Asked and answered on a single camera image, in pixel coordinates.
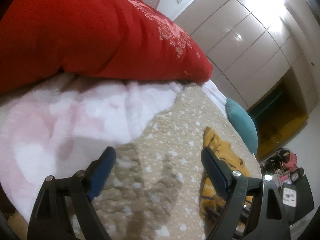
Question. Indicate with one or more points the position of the red patterned duvet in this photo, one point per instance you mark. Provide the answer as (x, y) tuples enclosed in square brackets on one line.
[(113, 39)]

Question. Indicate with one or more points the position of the yellow striped knit sweater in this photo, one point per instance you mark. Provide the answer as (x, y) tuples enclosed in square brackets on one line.
[(220, 159)]

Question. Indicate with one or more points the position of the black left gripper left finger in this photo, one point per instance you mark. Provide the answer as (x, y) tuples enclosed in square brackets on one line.
[(49, 218)]

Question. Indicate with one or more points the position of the pink clothes pile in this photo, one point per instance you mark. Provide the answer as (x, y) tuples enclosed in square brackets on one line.
[(291, 161)]

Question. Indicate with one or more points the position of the dark wooden door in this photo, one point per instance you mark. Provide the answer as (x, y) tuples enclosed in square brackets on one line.
[(278, 115)]

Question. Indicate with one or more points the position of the beige dotted quilt bedspread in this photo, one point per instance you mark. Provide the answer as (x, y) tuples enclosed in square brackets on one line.
[(171, 210)]

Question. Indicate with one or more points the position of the teal pillow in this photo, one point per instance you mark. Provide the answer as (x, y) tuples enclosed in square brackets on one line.
[(243, 124)]

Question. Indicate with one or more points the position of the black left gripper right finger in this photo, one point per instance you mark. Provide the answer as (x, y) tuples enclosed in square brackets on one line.
[(256, 202)]

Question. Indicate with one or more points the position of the white fleece blanket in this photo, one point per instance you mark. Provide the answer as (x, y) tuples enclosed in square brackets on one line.
[(63, 124)]

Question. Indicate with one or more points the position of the white wardrobe doors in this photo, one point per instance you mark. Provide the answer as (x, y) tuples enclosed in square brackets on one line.
[(251, 49)]

